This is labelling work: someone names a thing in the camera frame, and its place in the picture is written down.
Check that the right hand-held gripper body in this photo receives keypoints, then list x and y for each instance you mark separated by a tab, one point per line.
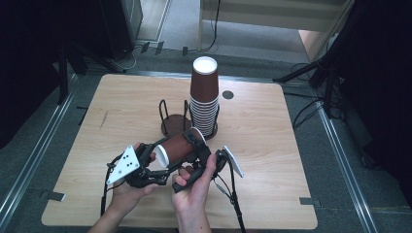
226	158

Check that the person's left hand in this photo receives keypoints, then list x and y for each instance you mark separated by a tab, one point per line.
132	194

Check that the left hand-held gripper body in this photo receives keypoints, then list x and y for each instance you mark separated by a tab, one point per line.
124	165

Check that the stack of brown paper cups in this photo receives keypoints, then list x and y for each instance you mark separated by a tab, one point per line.
204	100

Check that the black tripod stand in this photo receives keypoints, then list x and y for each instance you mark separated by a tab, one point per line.
320	68

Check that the dark cabinet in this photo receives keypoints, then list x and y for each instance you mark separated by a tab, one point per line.
121	26

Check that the person's right hand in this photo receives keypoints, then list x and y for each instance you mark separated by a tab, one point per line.
194	194

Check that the dark round table grommet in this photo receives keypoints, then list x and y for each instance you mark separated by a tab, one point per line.
228	94

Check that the black metal stand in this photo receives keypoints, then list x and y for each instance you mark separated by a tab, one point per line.
64	74

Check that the grey tape strip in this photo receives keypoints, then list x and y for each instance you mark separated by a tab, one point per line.
309	201
53	196

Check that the metal floor rail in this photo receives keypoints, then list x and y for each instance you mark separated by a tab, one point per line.
35	152
343	165

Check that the single brown paper cup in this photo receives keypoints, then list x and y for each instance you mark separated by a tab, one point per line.
176	149

